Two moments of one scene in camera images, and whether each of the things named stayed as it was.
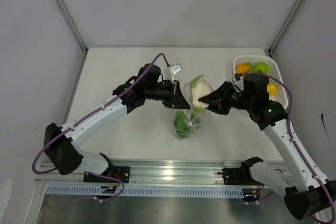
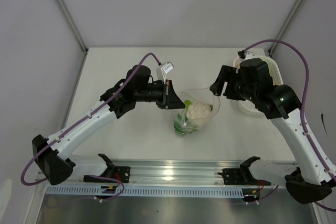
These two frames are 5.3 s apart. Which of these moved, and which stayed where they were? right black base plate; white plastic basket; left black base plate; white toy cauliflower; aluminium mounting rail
Moved: white toy cauliflower
Stayed: right black base plate; left black base plate; aluminium mounting rail; white plastic basket
